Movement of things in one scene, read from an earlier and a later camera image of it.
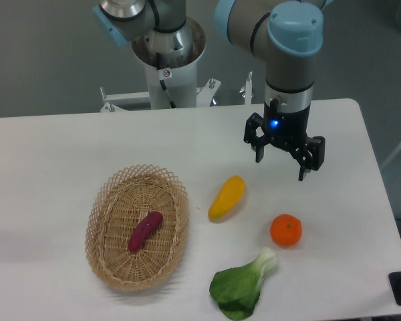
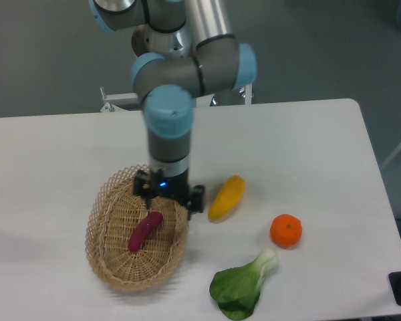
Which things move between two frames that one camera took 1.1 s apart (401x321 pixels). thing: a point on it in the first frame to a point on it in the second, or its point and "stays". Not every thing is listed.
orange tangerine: [286, 230] stays
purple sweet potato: [151, 223] stays
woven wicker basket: [119, 205] stays
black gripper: [287, 130] to [176, 187]
